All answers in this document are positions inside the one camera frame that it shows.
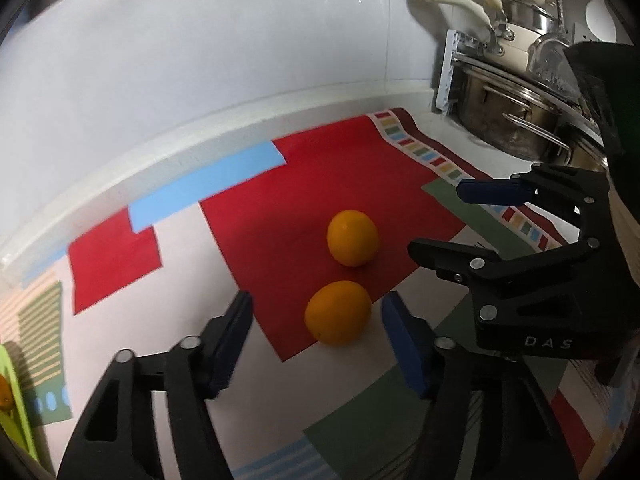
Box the cream pot with lid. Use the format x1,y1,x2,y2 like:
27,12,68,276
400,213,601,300
487,0,561,76

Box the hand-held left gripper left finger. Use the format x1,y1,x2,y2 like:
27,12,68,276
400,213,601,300
55,290,254,480

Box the colourful patterned mat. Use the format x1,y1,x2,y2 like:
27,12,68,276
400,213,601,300
0,107,621,480

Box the orange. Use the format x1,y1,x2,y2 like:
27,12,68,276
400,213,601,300
327,209,379,267
304,280,373,347

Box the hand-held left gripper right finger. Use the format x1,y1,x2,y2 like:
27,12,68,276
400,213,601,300
381,291,581,480

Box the green plate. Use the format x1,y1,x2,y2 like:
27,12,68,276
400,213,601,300
0,342,38,463

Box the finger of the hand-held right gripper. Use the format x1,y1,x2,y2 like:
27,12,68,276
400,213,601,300
407,237,618,293
456,162,612,242

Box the stainless steel pot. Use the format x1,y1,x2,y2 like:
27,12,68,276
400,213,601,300
452,55,576,161

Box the white plastic rack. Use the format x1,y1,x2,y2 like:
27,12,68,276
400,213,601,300
434,29,476,117

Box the glass lid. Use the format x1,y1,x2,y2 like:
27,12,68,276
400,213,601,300
527,30,583,96

